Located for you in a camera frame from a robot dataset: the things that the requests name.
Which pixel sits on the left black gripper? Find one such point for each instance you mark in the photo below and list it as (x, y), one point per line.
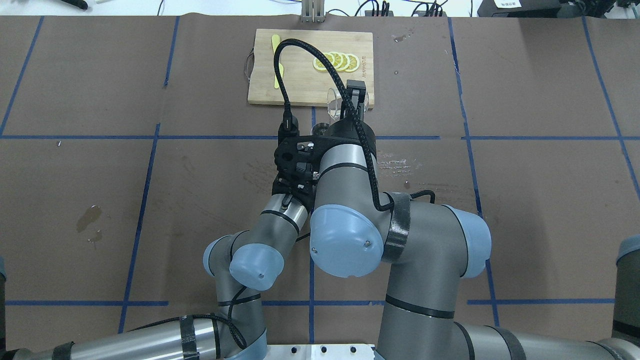
(306, 199)

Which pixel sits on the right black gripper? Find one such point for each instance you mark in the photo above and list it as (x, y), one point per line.
(348, 132)

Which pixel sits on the clear glass shaker cup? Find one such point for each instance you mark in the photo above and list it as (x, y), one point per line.
(335, 107)

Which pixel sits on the steel measuring jigger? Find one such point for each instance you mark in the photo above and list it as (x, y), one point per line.
(319, 129)

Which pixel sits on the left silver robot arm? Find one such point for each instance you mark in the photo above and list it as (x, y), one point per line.
(244, 265)

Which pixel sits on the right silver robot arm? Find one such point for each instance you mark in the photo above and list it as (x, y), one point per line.
(431, 248)

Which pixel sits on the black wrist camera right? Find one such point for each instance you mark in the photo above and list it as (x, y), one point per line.
(298, 156)

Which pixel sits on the aluminium frame post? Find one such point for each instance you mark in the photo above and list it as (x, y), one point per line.
(313, 11)

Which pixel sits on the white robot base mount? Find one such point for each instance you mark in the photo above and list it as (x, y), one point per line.
(355, 351)

